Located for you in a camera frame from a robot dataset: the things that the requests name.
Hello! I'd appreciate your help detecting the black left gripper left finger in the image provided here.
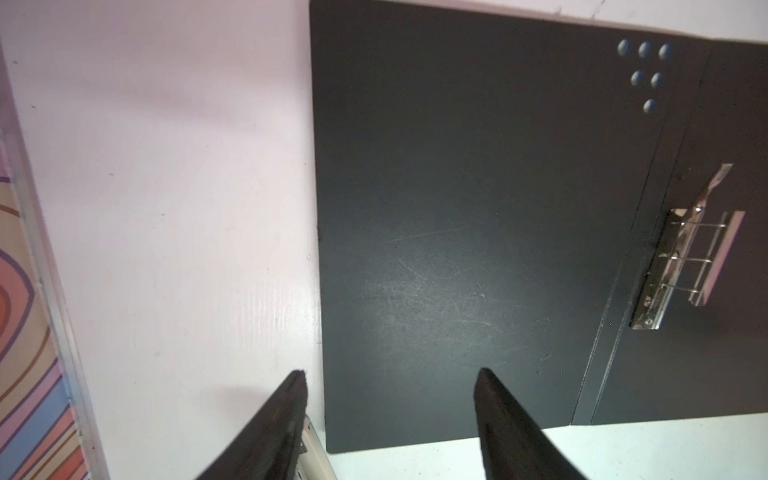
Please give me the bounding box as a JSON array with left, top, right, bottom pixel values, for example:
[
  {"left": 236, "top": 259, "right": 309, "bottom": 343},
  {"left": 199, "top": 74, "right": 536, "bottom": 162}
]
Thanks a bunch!
[{"left": 198, "top": 370, "right": 308, "bottom": 480}]

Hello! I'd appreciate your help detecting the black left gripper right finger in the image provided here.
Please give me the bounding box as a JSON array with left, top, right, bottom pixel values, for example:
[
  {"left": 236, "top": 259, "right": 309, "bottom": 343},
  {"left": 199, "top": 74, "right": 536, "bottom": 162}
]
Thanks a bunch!
[{"left": 473, "top": 368, "right": 584, "bottom": 480}]

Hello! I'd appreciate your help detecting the blue folder with black inside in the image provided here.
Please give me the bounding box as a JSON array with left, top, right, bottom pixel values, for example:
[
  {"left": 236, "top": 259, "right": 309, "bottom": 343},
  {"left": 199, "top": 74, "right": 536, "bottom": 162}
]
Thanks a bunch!
[{"left": 309, "top": 1, "right": 767, "bottom": 453}]

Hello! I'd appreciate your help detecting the light blue stapler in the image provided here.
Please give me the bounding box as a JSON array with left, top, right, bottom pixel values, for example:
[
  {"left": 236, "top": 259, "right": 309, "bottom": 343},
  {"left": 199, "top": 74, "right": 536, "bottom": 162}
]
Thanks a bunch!
[{"left": 295, "top": 416, "right": 337, "bottom": 480}]

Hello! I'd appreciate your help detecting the aluminium frame rail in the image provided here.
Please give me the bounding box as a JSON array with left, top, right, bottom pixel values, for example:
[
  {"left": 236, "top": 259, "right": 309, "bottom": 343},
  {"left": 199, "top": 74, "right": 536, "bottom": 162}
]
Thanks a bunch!
[{"left": 1, "top": 61, "right": 110, "bottom": 479}]

